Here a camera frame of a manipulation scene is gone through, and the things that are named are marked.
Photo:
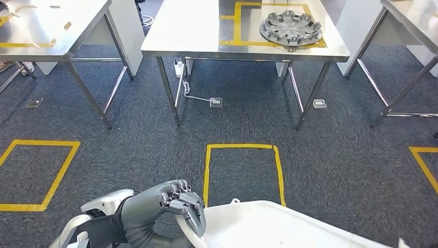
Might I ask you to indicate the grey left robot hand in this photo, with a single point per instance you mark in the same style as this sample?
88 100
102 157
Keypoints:
140 215

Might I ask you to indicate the white curved body panel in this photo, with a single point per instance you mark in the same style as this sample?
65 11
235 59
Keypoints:
273 226

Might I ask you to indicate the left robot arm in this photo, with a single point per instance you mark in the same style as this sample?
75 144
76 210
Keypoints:
106 202

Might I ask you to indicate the stainless steel workbench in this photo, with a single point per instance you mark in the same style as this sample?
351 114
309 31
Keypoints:
410 17
191 27
51 30

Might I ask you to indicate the floor socket box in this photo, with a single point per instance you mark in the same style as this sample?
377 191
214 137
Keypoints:
216 102
34 103
319 103

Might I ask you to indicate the person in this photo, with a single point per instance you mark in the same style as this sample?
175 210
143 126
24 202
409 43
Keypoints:
8 65

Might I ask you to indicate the yellow tape marking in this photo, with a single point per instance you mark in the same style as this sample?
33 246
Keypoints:
237 20

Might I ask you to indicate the grey wheel hub cap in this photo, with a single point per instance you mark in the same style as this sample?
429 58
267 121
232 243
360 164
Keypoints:
291 29

